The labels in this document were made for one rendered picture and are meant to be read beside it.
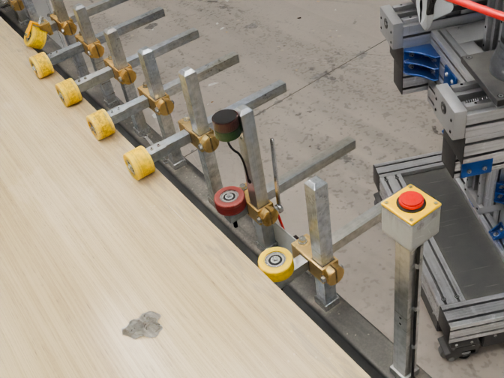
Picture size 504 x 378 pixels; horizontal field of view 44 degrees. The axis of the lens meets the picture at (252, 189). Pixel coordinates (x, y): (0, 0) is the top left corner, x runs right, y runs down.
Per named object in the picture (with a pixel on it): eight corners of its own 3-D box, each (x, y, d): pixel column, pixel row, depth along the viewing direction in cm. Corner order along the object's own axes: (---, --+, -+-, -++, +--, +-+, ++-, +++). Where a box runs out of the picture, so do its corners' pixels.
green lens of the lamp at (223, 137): (232, 122, 145) (230, 115, 143) (246, 133, 141) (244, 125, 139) (210, 133, 143) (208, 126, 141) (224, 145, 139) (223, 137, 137)
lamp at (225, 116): (243, 176, 156) (229, 105, 141) (256, 187, 152) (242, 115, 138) (223, 187, 154) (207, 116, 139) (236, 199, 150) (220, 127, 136)
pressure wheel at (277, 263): (265, 277, 151) (259, 244, 143) (298, 277, 149) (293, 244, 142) (262, 303, 145) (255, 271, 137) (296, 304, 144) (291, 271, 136)
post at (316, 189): (329, 311, 161) (316, 172, 129) (338, 319, 159) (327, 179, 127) (319, 319, 160) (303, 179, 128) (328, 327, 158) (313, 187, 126)
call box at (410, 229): (409, 214, 112) (410, 182, 106) (439, 235, 107) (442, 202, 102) (380, 234, 109) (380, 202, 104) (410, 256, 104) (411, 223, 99)
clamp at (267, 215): (250, 194, 170) (247, 181, 167) (280, 220, 161) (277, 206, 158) (233, 205, 168) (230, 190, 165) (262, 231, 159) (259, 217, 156)
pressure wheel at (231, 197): (239, 211, 169) (232, 179, 162) (256, 226, 164) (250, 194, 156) (215, 226, 166) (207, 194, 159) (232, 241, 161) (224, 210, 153)
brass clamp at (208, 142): (197, 126, 180) (193, 112, 177) (222, 147, 171) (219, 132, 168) (179, 136, 178) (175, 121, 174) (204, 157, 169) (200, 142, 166)
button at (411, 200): (410, 193, 105) (410, 186, 104) (428, 205, 103) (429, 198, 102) (393, 205, 104) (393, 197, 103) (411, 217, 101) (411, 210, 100)
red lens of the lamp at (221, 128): (229, 113, 143) (228, 106, 142) (244, 124, 139) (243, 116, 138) (208, 124, 141) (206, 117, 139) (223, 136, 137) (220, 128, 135)
